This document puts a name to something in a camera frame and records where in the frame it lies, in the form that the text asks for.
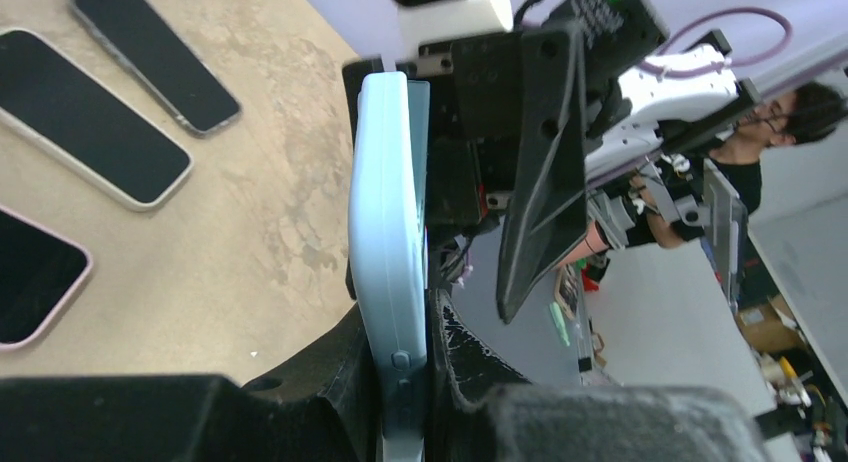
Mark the person in black shirt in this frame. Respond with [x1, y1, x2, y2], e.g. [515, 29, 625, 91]
[556, 81, 848, 271]

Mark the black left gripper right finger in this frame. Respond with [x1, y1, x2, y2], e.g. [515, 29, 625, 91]
[427, 290, 771, 461]

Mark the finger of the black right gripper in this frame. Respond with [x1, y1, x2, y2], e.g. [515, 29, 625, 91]
[341, 56, 386, 301]
[496, 21, 587, 324]

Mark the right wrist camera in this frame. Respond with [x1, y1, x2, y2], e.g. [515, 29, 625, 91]
[393, 0, 513, 57]

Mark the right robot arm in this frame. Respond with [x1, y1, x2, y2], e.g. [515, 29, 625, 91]
[343, 0, 759, 332]

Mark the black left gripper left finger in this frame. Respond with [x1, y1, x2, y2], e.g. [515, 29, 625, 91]
[1, 309, 378, 461]

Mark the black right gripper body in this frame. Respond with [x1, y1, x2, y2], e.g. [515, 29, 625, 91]
[408, 0, 668, 237]

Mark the pink phone case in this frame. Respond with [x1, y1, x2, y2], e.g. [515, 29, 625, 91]
[0, 203, 95, 353]

